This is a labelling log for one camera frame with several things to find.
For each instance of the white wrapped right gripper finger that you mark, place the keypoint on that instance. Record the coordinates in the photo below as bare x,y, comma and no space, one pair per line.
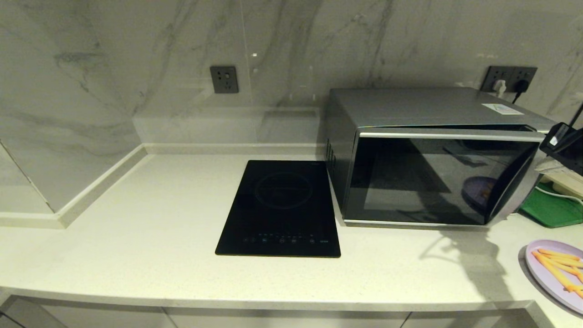
558,172
549,164

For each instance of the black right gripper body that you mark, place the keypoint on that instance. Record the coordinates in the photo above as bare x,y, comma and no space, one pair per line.
567,146

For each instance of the purple plate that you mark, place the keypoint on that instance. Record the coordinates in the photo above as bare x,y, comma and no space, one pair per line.
535,269

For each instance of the dark glass microwave door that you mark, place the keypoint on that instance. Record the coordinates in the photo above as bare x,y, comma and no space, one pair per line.
410,182

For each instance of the silver microwave oven body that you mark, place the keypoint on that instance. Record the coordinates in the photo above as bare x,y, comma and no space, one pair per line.
410,107

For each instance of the cream power strip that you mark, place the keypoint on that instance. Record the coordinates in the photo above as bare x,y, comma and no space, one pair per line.
569,186

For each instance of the green cutting board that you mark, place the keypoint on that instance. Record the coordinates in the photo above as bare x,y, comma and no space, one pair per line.
551,212

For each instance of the black plug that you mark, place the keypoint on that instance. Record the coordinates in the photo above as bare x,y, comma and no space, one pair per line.
522,85

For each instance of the orange french fry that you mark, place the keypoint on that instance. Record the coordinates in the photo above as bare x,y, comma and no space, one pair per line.
558,254
575,288
571,269
553,271
565,262

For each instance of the white plug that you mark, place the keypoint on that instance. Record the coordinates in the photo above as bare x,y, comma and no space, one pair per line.
499,86

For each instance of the black induction cooktop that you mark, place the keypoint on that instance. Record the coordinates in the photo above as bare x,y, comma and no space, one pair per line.
278,209

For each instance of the beige corner cabinet panel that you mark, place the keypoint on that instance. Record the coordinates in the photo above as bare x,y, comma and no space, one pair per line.
27,316

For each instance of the grey double wall socket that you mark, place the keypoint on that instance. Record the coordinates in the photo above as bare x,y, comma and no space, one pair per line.
510,72

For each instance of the grey single wall socket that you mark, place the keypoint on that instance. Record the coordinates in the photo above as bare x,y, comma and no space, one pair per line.
224,79

